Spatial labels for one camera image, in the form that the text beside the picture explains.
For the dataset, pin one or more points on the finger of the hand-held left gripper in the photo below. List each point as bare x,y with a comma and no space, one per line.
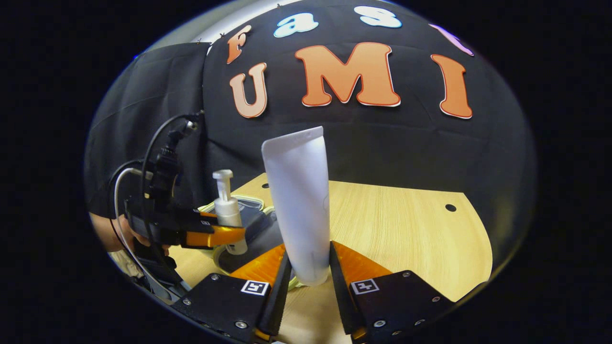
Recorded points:
206,216
220,236

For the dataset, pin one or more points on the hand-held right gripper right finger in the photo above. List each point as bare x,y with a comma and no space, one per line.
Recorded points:
340,286

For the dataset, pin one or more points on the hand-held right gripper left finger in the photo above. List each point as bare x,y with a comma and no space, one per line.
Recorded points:
279,291

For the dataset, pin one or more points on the white pump bottle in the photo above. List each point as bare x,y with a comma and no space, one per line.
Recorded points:
228,210

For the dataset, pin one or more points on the white squeeze tube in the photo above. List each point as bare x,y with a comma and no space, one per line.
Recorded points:
301,200

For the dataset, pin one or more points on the black backdrop cloth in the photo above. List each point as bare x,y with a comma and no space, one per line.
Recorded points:
406,153

